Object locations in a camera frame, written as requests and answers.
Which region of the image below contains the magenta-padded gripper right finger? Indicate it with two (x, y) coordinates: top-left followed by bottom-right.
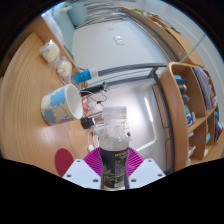
(125, 147), (167, 190)

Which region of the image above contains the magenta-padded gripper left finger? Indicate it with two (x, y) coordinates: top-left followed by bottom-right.
(62, 147), (102, 190)

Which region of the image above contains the clear bottle with dark label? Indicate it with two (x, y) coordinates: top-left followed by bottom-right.
(98, 105), (131, 191)

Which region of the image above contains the flat round red coaster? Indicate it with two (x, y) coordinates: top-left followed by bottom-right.
(54, 148), (75, 178)

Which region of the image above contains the small black jar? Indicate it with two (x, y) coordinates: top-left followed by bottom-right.
(80, 116), (95, 130)

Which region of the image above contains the white desk lamp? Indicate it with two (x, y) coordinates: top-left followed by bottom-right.
(133, 96), (158, 153)

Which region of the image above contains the wooden shelf unit with items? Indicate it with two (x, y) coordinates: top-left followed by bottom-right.
(159, 61), (223, 173)

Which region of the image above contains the white mug with blue map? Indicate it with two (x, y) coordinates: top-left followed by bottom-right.
(40, 83), (84, 126)

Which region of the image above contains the black electric shaver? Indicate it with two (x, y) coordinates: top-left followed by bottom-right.
(85, 81), (108, 94)

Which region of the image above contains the blue tube with white cap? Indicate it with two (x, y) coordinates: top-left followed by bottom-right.
(72, 67), (99, 85)

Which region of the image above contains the wrapped pale bread bun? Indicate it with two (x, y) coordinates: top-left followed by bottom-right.
(55, 56), (74, 79)
(39, 39), (62, 64)

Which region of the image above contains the bed with teal sheet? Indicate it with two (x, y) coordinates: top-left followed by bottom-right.
(41, 1), (84, 54)

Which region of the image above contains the teal pillow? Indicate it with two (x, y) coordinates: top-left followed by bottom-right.
(68, 2), (89, 28)

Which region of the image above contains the small white plush toy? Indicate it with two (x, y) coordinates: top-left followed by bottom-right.
(59, 4), (73, 14)

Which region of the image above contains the grey metal frame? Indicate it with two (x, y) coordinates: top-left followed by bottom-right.
(88, 62), (176, 174)

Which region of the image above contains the white wall switch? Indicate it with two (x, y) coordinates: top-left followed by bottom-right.
(113, 34), (125, 46)

